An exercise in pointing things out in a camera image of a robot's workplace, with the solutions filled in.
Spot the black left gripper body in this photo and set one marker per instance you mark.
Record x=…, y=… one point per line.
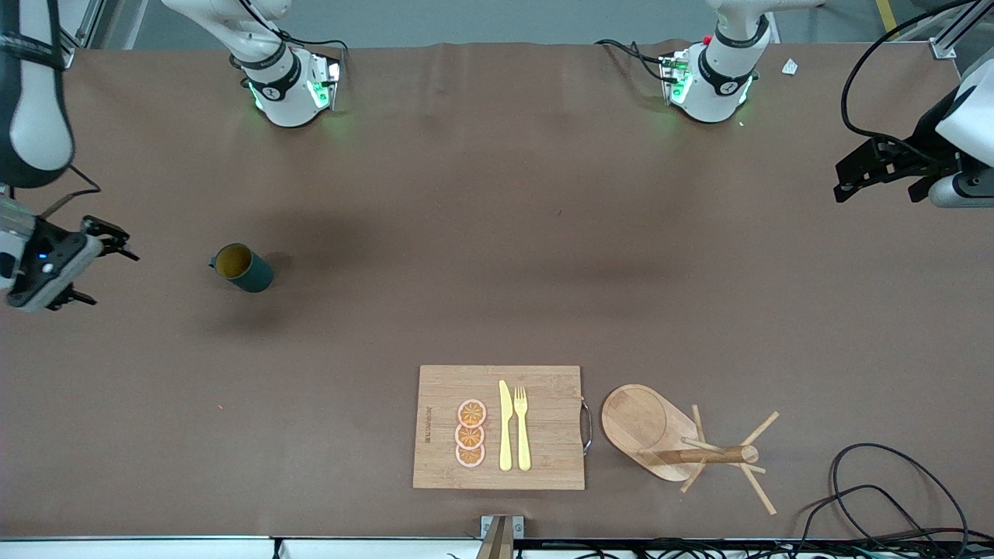
x=926, y=153

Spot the dark teal ribbed cup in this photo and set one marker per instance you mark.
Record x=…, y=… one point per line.
x=252, y=276

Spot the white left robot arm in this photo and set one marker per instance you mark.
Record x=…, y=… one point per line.
x=718, y=85

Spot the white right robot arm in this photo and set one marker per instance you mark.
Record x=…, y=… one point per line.
x=283, y=85

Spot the white paper scrap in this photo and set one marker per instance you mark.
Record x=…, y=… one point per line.
x=790, y=67

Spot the brown table cover sheet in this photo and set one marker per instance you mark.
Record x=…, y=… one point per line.
x=388, y=310

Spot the wooden mug tree stand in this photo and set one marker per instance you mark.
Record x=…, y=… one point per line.
x=637, y=423

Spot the orange slice toy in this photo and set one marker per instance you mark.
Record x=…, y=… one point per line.
x=470, y=456
x=470, y=437
x=471, y=413

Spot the bamboo cutting board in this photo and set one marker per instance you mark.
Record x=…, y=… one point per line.
x=543, y=427

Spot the yellow plastic knife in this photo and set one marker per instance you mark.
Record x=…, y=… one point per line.
x=505, y=435

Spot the yellow plastic fork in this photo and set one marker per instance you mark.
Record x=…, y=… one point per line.
x=523, y=442

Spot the aluminium frame post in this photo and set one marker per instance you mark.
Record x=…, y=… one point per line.
x=85, y=19
x=943, y=46

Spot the metal mount bracket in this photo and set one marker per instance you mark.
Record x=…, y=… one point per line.
x=501, y=532

